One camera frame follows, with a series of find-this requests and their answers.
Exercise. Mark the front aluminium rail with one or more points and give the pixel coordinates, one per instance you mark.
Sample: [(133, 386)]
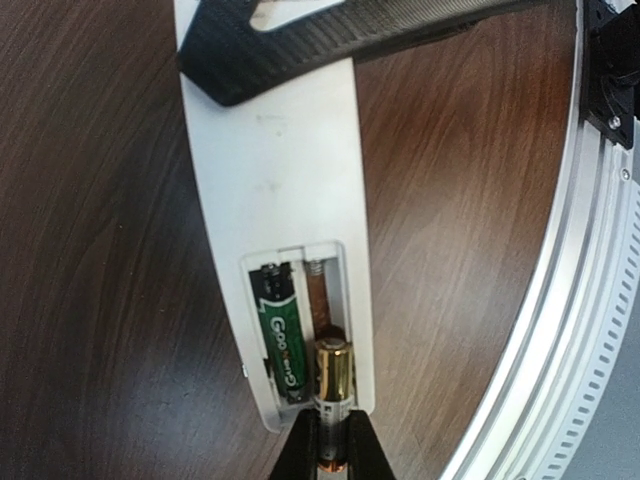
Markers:
[(571, 324)]

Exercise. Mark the green black AAA battery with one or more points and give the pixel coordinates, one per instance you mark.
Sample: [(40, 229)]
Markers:
[(279, 319)]

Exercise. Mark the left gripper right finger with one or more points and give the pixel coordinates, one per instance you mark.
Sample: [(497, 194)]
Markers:
[(366, 459)]

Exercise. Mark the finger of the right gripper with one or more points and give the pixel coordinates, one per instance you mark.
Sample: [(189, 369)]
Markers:
[(232, 62)]

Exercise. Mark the white remote control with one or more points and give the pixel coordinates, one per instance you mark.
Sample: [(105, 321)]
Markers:
[(280, 180)]

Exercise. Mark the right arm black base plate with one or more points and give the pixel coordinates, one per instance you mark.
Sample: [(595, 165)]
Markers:
[(610, 69)]

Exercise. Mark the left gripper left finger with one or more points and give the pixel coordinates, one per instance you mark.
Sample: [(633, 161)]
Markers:
[(298, 459)]

